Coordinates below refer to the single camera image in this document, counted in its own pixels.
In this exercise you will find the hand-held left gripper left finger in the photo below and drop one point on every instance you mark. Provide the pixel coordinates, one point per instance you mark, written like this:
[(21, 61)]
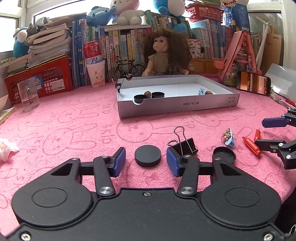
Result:
[(119, 162)]

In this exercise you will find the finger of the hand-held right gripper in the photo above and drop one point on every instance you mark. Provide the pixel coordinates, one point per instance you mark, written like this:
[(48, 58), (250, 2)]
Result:
[(268, 144), (274, 122)]

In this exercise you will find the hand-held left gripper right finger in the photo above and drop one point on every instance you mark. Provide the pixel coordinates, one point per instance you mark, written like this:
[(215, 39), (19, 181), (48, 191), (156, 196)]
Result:
[(172, 162)]

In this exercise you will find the red crayon-shaped toy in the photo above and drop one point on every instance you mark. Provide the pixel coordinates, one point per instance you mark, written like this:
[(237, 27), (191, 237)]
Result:
[(252, 146), (257, 134)]

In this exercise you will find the black binder clip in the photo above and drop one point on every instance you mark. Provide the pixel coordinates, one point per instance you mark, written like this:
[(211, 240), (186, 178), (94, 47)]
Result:
[(118, 87), (186, 144)]

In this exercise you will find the black round cap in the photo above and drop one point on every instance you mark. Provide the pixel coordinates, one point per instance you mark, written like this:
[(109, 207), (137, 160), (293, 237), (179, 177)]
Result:
[(148, 154), (225, 153), (138, 99), (158, 95)]

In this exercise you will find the blue beaded toy pacifier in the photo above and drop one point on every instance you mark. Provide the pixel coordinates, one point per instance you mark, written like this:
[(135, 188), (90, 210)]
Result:
[(201, 92), (229, 141)]

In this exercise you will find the white cardboard box lid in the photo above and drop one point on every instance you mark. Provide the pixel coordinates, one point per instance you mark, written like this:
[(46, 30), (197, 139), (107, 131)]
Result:
[(175, 104)]

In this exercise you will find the brown walnut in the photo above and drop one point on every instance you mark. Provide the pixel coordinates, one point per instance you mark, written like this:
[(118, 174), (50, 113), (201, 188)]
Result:
[(208, 92), (147, 94)]

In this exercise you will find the clear plastic sheet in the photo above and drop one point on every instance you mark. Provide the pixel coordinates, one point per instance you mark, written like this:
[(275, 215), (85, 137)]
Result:
[(284, 78)]

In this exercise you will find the black smartphone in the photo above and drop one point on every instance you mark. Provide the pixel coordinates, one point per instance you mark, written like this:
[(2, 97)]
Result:
[(252, 82)]

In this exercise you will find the pink rabbit-print cloth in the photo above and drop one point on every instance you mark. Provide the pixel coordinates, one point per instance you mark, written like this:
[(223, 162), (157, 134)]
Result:
[(69, 129)]

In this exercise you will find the pink wooden dollhouse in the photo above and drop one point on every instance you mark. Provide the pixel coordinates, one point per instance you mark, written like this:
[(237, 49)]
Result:
[(231, 53)]

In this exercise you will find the white plastic pipe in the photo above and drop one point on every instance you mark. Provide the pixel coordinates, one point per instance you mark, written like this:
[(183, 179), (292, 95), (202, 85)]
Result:
[(263, 39)]

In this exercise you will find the black miniature bicycle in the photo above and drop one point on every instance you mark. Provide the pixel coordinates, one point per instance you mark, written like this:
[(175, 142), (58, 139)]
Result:
[(128, 74)]

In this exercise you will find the wooden drawer box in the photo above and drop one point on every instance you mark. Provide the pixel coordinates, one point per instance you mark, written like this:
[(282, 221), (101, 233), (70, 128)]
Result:
[(203, 66)]

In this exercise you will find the white cat-print paper cup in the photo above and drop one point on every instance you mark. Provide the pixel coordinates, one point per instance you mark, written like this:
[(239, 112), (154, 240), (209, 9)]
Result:
[(96, 74)]

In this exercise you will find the brown-haired doll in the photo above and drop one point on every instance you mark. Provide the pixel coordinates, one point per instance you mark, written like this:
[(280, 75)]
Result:
[(161, 60)]

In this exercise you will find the red plastic crate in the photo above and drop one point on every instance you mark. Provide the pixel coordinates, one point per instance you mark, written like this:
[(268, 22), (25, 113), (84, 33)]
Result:
[(55, 76)]

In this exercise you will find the clear glass mug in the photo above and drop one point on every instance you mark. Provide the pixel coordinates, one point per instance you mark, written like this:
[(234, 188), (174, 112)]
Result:
[(32, 97)]

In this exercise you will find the row of pale blue books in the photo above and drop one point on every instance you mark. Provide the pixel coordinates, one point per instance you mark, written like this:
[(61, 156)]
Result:
[(208, 34)]

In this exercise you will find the blue printed bag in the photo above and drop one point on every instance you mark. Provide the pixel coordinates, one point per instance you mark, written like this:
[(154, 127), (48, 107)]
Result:
[(238, 18)]

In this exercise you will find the crumpled white tissue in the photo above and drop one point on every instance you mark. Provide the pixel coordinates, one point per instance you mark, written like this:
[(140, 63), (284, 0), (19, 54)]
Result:
[(7, 149)]

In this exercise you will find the red beer can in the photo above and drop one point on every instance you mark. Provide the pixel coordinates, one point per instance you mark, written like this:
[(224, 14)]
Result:
[(92, 52)]

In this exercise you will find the row of thin blue booklets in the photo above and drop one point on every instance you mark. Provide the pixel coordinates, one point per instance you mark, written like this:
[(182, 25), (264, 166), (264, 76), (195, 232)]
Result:
[(79, 53)]

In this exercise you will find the row of colourful upright books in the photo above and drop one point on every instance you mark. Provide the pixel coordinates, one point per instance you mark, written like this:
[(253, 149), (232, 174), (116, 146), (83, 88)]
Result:
[(124, 46)]

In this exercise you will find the paper booklet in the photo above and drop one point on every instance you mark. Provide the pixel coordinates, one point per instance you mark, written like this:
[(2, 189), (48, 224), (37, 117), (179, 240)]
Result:
[(5, 114)]

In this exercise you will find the red plastic basket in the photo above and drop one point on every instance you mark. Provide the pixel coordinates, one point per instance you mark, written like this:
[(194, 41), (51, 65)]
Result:
[(203, 12)]

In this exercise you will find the stack of magazines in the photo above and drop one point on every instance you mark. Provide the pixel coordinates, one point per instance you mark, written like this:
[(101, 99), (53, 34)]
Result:
[(50, 46)]

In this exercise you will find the low pile of books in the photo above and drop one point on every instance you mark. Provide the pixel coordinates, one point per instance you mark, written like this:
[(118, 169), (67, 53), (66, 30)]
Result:
[(16, 64)]

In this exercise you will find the white plush toy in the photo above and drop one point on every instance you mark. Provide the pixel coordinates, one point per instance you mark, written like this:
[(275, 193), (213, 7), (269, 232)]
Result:
[(127, 16)]

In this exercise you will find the blue elephant plush toy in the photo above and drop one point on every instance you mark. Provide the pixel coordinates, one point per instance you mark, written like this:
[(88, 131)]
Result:
[(99, 16)]

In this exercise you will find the large blue plush toy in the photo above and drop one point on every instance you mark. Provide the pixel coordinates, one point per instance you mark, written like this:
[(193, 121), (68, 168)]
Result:
[(164, 7)]

